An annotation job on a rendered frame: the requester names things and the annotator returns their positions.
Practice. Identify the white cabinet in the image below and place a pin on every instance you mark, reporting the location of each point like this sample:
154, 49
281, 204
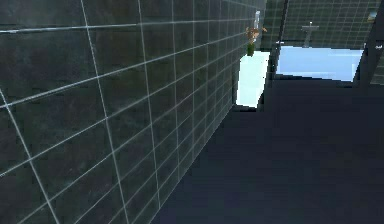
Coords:
250, 80

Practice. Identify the brown plant in green pot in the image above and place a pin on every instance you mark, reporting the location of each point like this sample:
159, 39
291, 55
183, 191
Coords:
252, 38

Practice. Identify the clear glass bottle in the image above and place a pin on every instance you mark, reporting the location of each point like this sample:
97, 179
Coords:
257, 18

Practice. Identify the white bathtub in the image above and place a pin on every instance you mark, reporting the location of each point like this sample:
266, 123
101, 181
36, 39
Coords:
316, 63

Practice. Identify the grey bathtub tap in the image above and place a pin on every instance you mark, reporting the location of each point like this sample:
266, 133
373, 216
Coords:
310, 32

